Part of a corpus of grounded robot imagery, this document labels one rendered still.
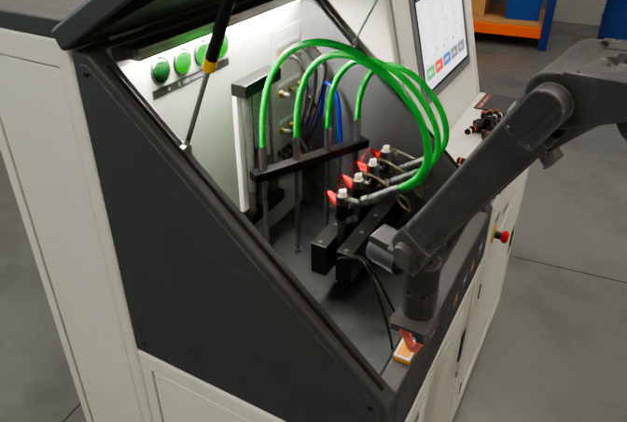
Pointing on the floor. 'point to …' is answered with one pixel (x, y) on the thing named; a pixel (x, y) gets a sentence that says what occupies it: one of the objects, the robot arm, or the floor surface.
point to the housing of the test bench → (66, 195)
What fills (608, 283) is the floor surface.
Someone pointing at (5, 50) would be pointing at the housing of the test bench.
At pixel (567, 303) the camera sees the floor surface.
